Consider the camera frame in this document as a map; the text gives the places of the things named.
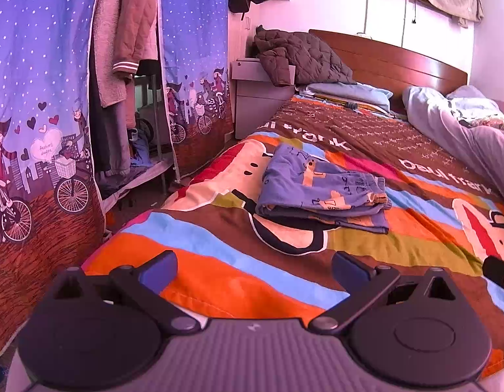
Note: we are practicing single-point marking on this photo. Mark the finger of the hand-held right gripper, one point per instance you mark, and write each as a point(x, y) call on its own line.
point(499, 273)

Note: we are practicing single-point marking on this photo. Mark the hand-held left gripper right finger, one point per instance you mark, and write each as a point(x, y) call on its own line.
point(350, 271)

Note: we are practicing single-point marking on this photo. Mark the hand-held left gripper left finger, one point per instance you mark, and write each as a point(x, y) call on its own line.
point(160, 271)

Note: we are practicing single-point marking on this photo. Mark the blue printed pants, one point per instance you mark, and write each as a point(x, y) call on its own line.
point(321, 188)

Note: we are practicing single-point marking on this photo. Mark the colourful printed bed sheet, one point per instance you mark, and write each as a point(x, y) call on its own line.
point(244, 269)

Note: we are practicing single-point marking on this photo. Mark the pile of blue clothes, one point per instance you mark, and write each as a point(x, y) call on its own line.
point(142, 149)

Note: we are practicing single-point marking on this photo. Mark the grey quilt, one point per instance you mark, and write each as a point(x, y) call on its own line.
point(472, 147)

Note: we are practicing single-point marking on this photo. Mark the floral cloth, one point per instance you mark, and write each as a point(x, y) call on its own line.
point(490, 123)

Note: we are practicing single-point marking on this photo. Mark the light blue pillow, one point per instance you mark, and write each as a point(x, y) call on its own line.
point(350, 93)

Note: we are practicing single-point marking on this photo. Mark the grey nightstand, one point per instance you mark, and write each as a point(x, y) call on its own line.
point(256, 98)

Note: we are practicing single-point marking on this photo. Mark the wooden headboard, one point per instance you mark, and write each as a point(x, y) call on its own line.
point(399, 63)

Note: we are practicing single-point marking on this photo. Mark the dark quilted jacket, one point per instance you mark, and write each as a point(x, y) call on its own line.
point(305, 57)

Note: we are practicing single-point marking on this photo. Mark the beige fleece coat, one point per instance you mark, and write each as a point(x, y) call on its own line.
point(107, 49)

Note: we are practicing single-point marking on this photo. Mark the pink quilted jacket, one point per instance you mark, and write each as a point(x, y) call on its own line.
point(135, 20)

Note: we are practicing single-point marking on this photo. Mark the printed fabric wardrobe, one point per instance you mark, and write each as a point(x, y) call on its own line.
point(40, 49)

